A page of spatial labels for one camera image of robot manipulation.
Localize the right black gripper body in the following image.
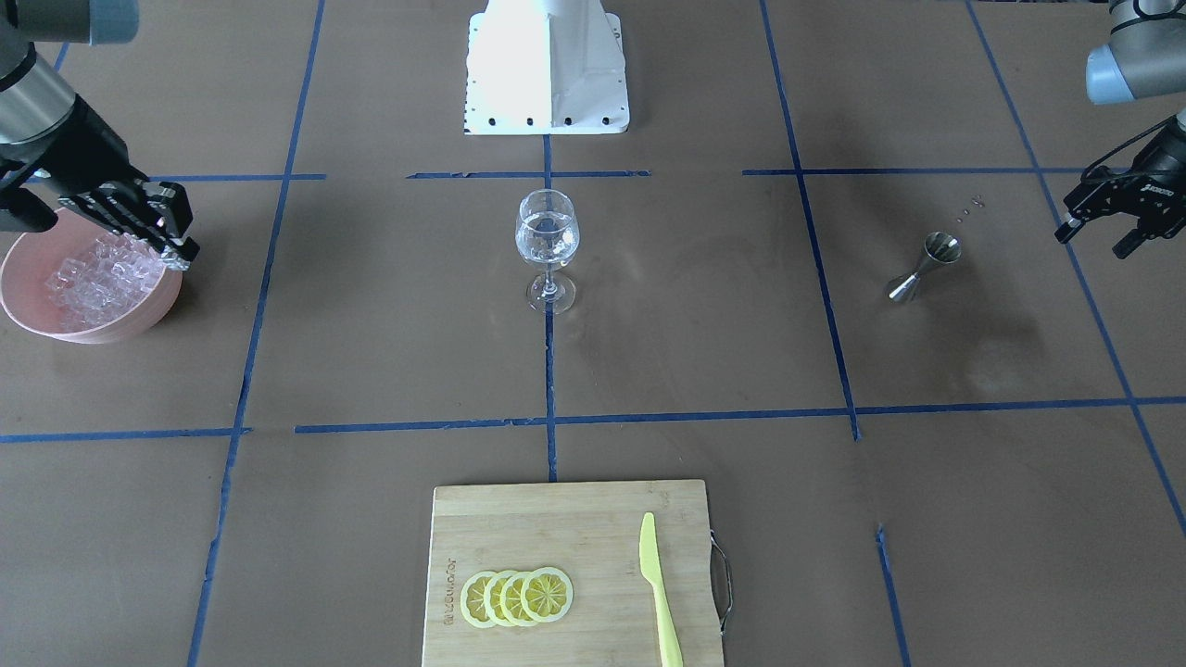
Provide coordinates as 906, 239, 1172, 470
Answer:
4, 97, 195, 246

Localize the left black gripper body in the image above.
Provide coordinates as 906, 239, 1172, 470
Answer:
1065, 125, 1185, 228

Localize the steel double jigger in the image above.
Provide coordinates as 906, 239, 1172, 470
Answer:
885, 231, 963, 303

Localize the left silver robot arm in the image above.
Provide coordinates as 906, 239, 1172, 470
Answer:
1054, 1, 1185, 260

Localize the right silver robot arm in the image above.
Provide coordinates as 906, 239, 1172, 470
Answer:
1, 1, 199, 271

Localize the pink plastic ice bowl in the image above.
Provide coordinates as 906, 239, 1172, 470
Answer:
4, 208, 183, 345

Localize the clear ice cubes pile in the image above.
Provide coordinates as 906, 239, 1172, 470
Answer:
44, 233, 167, 334

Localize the clear wine glass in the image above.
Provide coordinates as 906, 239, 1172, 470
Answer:
515, 188, 581, 315

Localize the bamboo cutting board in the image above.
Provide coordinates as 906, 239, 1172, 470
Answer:
421, 479, 725, 666

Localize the yellow plastic knife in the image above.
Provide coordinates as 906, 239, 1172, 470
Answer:
637, 512, 686, 666

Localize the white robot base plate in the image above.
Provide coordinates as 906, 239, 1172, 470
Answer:
463, 1, 631, 136

